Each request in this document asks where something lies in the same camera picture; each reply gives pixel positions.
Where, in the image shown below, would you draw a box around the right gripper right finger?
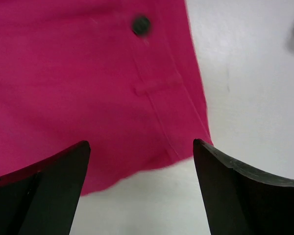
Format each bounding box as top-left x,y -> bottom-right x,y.
193,139 -> 294,235

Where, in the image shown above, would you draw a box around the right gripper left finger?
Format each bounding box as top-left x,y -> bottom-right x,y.
0,141 -> 91,235

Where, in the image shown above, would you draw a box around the pink trousers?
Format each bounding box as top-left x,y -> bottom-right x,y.
0,0 -> 211,195

